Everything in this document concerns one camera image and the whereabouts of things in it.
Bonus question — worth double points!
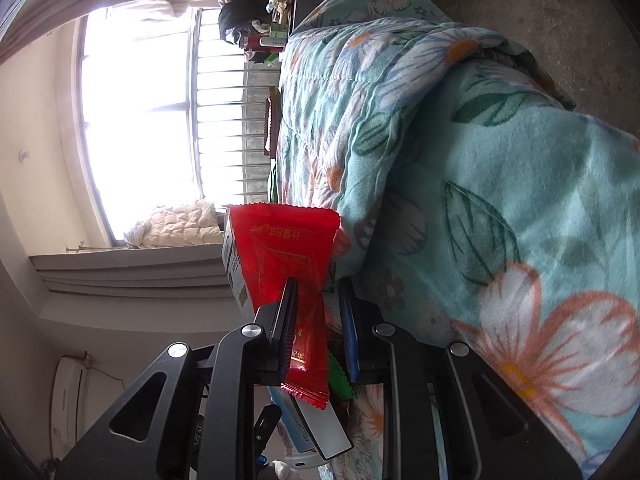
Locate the cream quilted blanket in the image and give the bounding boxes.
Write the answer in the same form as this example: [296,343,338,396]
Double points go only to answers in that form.
[124,199,223,248]

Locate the beige curtain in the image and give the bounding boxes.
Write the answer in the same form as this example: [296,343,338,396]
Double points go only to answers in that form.
[107,0,236,23]

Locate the blue carton box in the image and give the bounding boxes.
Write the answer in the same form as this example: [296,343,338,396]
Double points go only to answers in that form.
[267,385,355,463]

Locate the green snack packet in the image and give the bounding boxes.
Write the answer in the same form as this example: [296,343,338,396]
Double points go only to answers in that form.
[327,350,356,401]

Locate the dark clothes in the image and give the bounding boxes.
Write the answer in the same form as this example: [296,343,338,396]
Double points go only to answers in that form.
[218,0,271,53]

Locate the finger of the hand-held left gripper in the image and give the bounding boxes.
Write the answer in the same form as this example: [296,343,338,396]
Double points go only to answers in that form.
[252,402,283,462]

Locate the floral blanket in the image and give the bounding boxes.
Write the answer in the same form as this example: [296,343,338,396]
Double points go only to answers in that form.
[270,0,640,480]

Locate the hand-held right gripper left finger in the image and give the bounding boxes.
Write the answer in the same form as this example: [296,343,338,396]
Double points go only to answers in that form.
[55,277,300,480]

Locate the red snack packet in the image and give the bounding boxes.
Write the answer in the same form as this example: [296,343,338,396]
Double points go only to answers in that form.
[227,204,342,408]

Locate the metal window railing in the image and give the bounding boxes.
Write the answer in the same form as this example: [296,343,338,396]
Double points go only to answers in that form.
[192,7,281,201]

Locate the white air conditioner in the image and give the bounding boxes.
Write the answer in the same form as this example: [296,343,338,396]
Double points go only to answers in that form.
[50,355,93,448]

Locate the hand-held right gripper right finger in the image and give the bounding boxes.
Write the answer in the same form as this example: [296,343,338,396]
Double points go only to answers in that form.
[339,277,583,480]

